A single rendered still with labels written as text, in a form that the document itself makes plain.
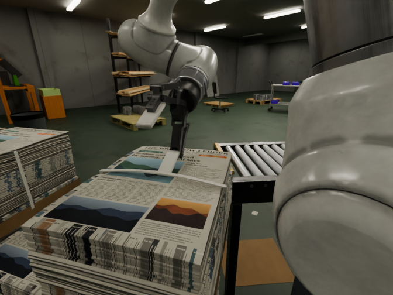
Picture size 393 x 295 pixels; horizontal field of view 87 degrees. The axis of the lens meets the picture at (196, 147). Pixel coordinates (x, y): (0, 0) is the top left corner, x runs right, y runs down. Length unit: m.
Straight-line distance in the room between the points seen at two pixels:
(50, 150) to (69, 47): 8.42
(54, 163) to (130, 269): 0.60
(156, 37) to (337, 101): 0.50
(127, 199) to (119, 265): 0.11
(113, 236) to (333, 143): 0.28
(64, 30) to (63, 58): 0.89
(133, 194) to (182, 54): 0.39
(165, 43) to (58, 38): 8.62
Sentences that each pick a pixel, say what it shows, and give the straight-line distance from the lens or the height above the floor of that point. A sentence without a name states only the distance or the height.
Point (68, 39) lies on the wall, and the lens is 9.23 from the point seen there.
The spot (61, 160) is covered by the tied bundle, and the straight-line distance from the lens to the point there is 0.89.
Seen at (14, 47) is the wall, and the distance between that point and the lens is 9.04.
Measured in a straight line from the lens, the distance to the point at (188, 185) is 0.43.
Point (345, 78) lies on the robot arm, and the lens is 0.20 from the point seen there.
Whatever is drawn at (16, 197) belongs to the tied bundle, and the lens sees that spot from 0.83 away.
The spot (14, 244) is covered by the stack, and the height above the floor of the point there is 0.83.
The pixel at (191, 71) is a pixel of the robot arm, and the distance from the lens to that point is 0.56.
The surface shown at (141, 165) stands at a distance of 0.52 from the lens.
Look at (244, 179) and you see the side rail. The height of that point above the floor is 0.80.
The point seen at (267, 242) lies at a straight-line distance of 1.90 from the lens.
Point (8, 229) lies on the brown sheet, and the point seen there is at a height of 0.85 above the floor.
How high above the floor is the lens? 1.27
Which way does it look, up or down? 20 degrees down
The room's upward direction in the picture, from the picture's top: straight up
